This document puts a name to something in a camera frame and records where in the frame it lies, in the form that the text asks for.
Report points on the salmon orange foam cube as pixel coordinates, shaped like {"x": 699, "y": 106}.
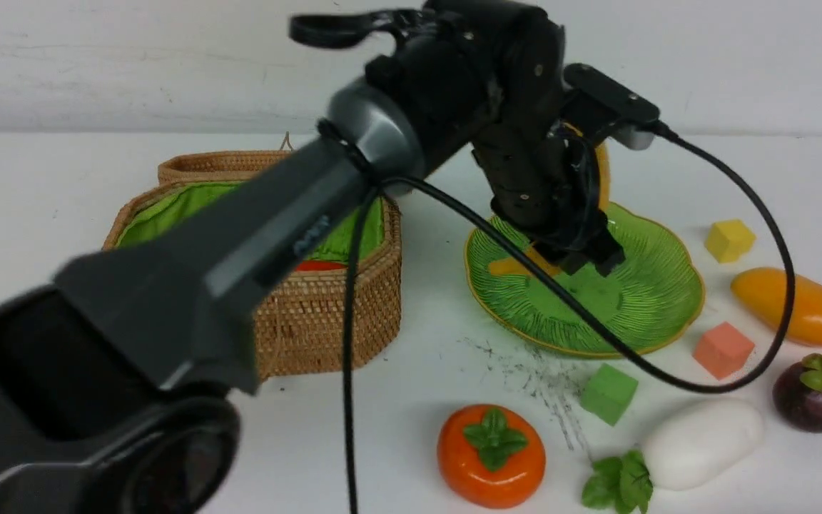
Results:
{"x": 723, "y": 350}

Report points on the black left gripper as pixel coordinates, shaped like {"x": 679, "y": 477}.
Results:
{"x": 532, "y": 99}

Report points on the yellow foam cube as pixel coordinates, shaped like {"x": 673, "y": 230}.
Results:
{"x": 728, "y": 240}

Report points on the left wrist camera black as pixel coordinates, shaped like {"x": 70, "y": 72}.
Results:
{"x": 600, "y": 108}

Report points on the green glass leaf plate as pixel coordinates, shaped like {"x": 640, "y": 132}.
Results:
{"x": 647, "y": 302}

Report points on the green foam cube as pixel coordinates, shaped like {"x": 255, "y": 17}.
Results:
{"x": 608, "y": 394}

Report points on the orange red carrot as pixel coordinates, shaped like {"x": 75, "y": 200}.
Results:
{"x": 319, "y": 266}

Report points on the orange persimmon green leaf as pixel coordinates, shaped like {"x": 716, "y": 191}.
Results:
{"x": 491, "y": 456}

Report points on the dark purple mangosteen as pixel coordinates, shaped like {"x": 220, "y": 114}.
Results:
{"x": 797, "y": 394}

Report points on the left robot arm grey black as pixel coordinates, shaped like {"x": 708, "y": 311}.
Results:
{"x": 114, "y": 377}

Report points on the orange yellow mango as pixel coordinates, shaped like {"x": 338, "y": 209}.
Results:
{"x": 762, "y": 291}

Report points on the white radish with leaves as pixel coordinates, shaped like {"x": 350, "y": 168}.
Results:
{"x": 685, "y": 451}

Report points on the yellow banana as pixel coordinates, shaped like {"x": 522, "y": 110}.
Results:
{"x": 546, "y": 183}

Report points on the woven wicker basket green lining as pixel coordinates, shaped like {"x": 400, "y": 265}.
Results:
{"x": 298, "y": 329}

